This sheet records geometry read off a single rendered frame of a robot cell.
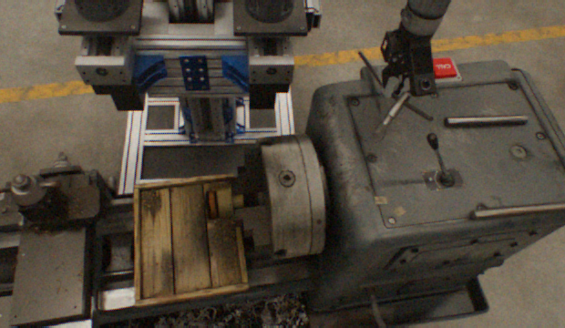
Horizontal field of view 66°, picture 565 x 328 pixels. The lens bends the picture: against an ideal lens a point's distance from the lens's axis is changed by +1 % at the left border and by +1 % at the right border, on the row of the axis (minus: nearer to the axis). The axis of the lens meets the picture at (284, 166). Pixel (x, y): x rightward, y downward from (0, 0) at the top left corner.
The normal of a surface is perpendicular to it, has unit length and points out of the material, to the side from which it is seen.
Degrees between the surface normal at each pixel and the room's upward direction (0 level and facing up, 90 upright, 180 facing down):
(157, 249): 0
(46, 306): 0
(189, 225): 0
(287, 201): 29
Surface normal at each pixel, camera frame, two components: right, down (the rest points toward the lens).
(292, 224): 0.18, 0.35
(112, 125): 0.07, -0.48
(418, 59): 0.14, 0.03
